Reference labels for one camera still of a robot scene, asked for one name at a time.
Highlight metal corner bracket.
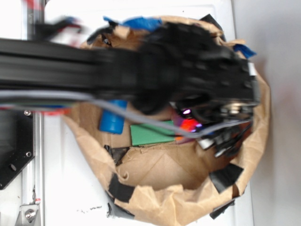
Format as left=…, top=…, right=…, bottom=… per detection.
left=15, top=204, right=41, bottom=226

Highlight blue toy bottle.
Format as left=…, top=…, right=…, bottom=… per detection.
left=99, top=99, right=127, bottom=135

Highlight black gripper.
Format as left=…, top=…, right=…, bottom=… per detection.
left=138, top=23, right=260, bottom=122

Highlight orange toy carrot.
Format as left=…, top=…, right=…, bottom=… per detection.
left=174, top=118, right=199, bottom=144

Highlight aluminium frame rail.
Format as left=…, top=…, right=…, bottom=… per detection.
left=21, top=0, right=46, bottom=226

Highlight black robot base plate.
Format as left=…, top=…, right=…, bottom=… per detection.
left=0, top=110, right=34, bottom=190

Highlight grey cable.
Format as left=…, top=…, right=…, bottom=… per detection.
left=0, top=90, right=253, bottom=138

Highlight brown paper bag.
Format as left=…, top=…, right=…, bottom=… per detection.
left=64, top=16, right=270, bottom=226

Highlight green rectangular block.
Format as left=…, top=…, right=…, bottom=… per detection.
left=130, top=123, right=175, bottom=146

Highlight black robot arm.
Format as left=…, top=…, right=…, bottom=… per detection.
left=0, top=23, right=260, bottom=121

